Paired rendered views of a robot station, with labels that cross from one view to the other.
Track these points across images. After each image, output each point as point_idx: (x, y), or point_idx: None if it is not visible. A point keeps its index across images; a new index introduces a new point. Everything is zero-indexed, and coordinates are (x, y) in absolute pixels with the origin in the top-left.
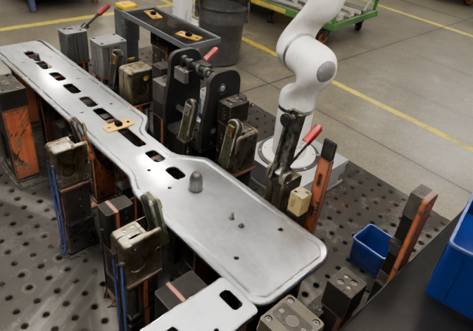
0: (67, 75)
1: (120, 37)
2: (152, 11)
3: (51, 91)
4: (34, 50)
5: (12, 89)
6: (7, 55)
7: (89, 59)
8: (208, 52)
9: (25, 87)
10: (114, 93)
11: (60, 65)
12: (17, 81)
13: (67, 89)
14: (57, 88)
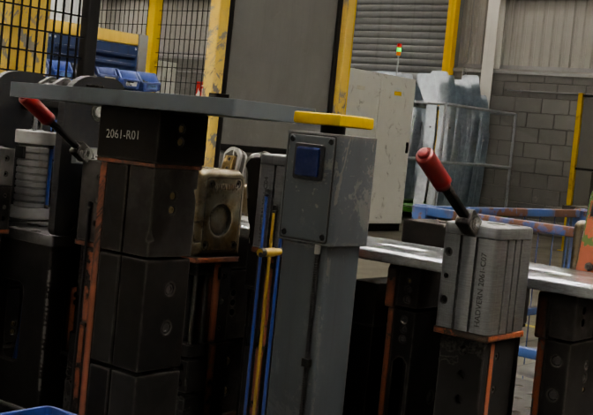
0: (382, 246)
1: (281, 154)
2: (221, 95)
3: (372, 237)
4: (554, 275)
5: (422, 219)
6: (589, 272)
7: (436, 323)
8: (41, 102)
9: (404, 219)
10: (243, 225)
11: (427, 255)
12: (433, 222)
13: (381, 282)
14: (367, 238)
